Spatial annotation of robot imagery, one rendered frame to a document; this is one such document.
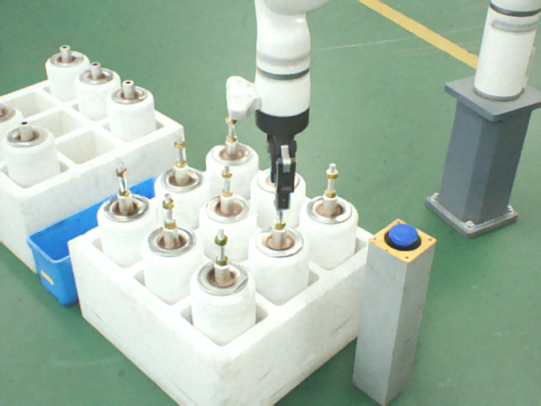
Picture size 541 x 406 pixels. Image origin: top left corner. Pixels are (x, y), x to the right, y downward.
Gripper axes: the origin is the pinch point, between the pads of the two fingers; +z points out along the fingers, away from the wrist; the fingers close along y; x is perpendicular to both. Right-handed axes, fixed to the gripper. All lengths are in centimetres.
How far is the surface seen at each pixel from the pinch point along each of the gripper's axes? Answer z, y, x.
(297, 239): 10.1, 0.1, -2.9
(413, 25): 36, 140, -61
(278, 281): 14.2, -4.8, 0.4
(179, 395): 32.5, -10.2, 16.8
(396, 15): 36, 149, -58
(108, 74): 10, 60, 31
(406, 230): 2.4, -8.5, -17.1
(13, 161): 13, 31, 46
